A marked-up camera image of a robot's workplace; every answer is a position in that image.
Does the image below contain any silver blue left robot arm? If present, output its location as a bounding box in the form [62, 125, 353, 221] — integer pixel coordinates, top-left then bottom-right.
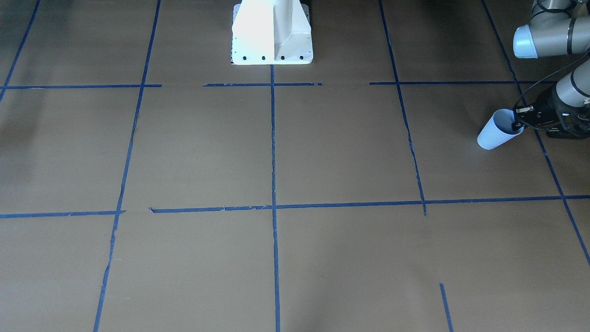
[512, 0, 590, 139]

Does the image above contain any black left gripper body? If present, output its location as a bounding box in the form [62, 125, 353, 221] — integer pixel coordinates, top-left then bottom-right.
[521, 85, 565, 130]

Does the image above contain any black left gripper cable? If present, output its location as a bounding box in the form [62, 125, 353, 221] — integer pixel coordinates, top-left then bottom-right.
[514, 51, 590, 111]

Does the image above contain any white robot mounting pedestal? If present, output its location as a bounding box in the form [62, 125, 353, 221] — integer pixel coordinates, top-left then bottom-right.
[230, 0, 314, 65]

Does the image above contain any blue ribbed paper cup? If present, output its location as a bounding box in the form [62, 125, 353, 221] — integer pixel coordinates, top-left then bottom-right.
[477, 109, 524, 150]

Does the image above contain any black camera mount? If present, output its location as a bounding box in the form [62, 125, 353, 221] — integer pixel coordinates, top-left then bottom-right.
[546, 100, 590, 140]

